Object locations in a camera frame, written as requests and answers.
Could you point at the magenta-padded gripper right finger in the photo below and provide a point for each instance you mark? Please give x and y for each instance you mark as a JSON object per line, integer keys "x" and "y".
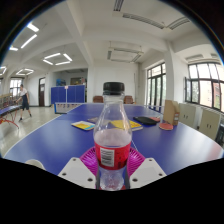
{"x": 146, "y": 171}

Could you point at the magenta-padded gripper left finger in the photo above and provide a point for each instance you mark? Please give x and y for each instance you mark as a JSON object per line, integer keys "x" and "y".
{"x": 76, "y": 171}

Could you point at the clear red-labelled water bottle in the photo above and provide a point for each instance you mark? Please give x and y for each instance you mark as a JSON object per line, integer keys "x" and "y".
{"x": 112, "y": 143}

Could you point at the yellow and blue book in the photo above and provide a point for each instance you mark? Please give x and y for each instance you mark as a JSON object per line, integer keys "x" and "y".
{"x": 83, "y": 125}

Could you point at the red table tennis paddle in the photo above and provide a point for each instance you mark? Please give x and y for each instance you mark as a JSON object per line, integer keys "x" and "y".
{"x": 155, "y": 119}
{"x": 165, "y": 126}

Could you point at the black zip case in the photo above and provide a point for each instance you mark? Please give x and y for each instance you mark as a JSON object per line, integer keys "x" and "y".
{"x": 145, "y": 120}

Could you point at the grey patterned book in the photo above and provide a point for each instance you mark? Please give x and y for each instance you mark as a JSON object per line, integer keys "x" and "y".
{"x": 92, "y": 119}

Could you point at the brown cardboard box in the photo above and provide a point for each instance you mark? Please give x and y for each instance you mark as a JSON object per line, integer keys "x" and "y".
{"x": 170, "y": 112}

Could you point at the blue-framed low barrier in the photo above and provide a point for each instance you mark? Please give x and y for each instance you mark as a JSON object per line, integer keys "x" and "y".
{"x": 66, "y": 107}

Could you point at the brown armchair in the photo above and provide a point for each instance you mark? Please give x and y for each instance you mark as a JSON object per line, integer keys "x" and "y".
{"x": 129, "y": 99}
{"x": 98, "y": 99}

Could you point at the blue partition screens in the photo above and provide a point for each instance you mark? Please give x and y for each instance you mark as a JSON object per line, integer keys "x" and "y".
{"x": 68, "y": 94}

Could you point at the dark brown door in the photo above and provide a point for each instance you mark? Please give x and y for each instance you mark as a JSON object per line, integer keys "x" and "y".
{"x": 41, "y": 92}

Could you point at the black-framed glass door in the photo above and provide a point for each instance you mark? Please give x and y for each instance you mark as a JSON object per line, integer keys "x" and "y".
{"x": 156, "y": 85}

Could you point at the person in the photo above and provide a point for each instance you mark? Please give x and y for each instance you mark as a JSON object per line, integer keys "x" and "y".
{"x": 24, "y": 100}

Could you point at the blue red-legged tennis table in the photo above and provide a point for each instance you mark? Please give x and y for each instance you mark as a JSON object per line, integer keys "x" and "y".
{"x": 8, "y": 111}

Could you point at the large black-framed window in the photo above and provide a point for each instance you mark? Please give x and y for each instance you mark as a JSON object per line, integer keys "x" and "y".
{"x": 205, "y": 86}

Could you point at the small bright window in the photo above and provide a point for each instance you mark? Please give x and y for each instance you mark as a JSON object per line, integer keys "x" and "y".
{"x": 15, "y": 86}

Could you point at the ceiling strip lights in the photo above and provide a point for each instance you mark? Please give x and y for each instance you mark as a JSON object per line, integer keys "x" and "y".
{"x": 56, "y": 56}

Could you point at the ceiling air conditioner unit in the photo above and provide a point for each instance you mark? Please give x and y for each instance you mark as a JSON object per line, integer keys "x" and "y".
{"x": 125, "y": 55}

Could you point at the long ceiling air vent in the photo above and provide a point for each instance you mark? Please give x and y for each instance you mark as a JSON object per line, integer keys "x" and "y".
{"x": 146, "y": 18}

